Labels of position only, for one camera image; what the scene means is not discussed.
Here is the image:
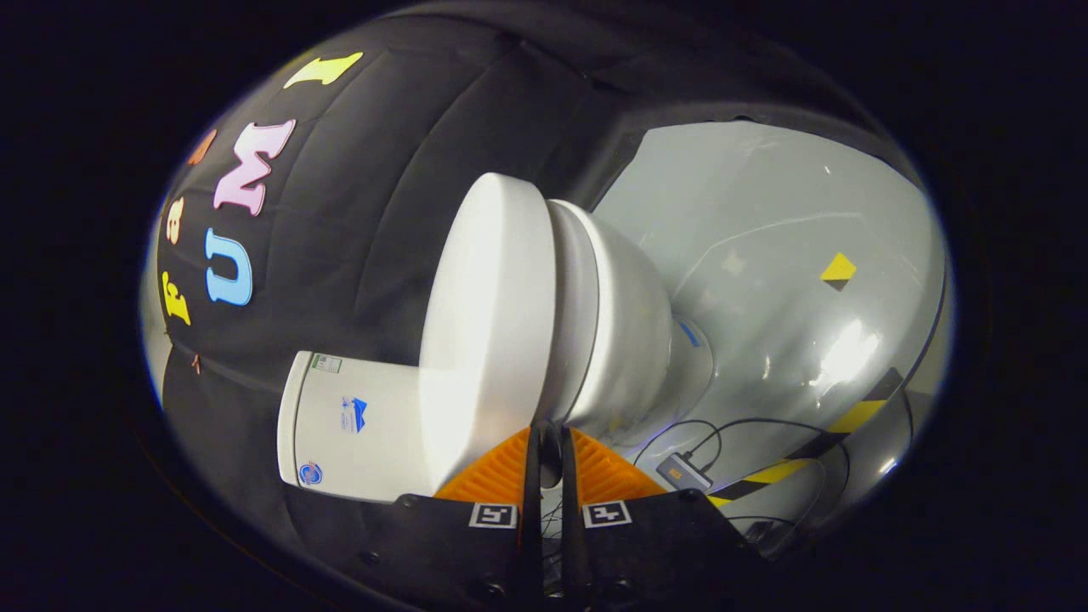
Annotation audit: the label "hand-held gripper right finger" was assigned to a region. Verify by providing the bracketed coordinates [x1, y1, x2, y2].
[558, 425, 773, 612]

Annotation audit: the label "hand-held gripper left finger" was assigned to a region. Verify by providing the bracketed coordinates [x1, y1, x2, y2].
[353, 425, 546, 612]

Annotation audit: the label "white toilet lid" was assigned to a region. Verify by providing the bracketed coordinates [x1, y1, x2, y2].
[420, 173, 558, 499]

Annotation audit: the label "white ceramic toilet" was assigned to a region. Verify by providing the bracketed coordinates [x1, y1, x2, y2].
[278, 200, 717, 502]

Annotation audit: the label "grey power adapter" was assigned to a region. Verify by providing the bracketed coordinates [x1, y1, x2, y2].
[656, 452, 714, 493]

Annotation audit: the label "yellow black hazard tape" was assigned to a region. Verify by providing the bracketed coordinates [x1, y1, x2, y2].
[708, 367, 907, 508]

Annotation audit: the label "black backdrop cloth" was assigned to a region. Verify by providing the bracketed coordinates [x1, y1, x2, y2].
[153, 17, 919, 587]

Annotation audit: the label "yellow black diamond sticker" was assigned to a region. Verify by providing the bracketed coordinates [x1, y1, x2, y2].
[819, 252, 858, 292]

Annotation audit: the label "black floor cable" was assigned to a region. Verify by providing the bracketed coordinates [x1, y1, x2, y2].
[650, 416, 853, 545]

